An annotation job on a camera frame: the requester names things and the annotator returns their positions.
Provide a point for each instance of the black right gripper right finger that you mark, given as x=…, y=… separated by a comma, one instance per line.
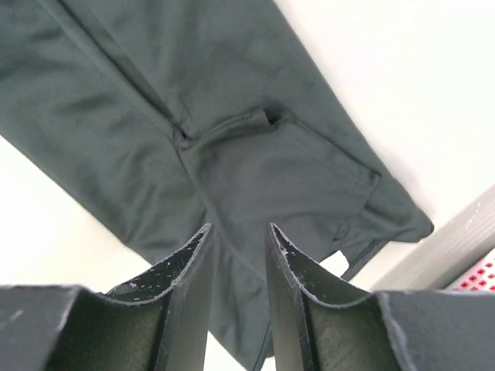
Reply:
x=322, y=322

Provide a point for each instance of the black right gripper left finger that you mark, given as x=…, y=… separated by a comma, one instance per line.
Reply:
x=157, y=320

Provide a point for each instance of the black t shirt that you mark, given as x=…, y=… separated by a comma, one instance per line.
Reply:
x=161, y=116

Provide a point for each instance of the white plastic basket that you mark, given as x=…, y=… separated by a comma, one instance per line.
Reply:
x=448, y=252

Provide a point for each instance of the red t shirt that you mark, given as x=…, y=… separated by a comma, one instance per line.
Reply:
x=479, y=279

